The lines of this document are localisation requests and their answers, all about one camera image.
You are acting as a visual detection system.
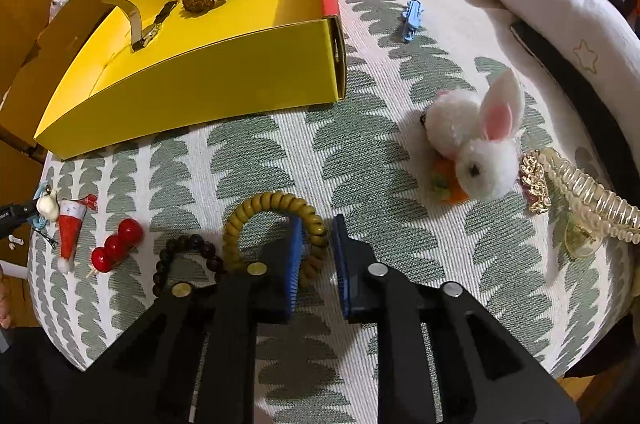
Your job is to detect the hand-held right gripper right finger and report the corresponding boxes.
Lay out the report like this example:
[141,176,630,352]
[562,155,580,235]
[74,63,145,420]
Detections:
[332,214,581,424]

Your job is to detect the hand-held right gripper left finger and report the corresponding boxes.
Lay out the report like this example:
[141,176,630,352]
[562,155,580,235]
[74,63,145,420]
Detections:
[82,216,306,424]

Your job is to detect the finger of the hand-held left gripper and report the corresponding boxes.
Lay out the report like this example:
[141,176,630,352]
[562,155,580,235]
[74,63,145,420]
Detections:
[0,220,36,239]
[0,202,40,221]

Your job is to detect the blue ring hair tie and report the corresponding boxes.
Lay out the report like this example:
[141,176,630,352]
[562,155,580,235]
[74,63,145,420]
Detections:
[27,214,57,250]

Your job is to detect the white garlic plush charm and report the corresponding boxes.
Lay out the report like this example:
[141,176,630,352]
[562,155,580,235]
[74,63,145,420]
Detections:
[36,185,60,222]

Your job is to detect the red santa hat hair clip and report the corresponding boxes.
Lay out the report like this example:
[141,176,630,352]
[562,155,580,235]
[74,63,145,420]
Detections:
[56,193,98,274]

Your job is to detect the olive spiral hair tie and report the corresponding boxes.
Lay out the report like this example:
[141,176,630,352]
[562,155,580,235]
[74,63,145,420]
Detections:
[222,191,331,290]

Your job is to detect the red candied fruit skewer clip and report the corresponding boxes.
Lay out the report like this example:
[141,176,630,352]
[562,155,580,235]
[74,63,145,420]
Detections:
[86,218,145,279]

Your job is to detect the dark wooden bead bracelet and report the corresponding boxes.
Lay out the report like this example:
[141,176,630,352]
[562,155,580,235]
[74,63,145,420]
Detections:
[154,234,228,305]

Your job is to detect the white plush bunny hair tie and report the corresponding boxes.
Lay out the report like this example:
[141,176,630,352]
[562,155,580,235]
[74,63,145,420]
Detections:
[422,68,526,205]

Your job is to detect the yellow cardboard box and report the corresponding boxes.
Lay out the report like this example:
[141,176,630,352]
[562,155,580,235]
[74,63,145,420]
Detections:
[34,0,347,161]

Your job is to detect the silver wrist watch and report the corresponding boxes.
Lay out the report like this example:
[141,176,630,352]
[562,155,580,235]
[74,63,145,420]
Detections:
[101,0,179,53]

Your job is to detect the person's left hand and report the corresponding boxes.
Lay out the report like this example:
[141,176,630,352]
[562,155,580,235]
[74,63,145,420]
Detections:
[0,271,17,331]

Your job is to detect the green leaf patterned bedspread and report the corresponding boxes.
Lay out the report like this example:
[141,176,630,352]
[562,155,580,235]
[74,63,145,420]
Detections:
[27,0,636,424]

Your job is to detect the blue hair clip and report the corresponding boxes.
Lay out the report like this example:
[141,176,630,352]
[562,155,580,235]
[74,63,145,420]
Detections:
[398,0,427,43]

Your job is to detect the long black board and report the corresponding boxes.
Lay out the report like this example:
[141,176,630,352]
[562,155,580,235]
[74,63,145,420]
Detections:
[510,21,640,205]

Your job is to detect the gold chain hair clip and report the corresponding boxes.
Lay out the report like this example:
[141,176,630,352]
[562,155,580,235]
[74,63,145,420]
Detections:
[518,150,553,215]

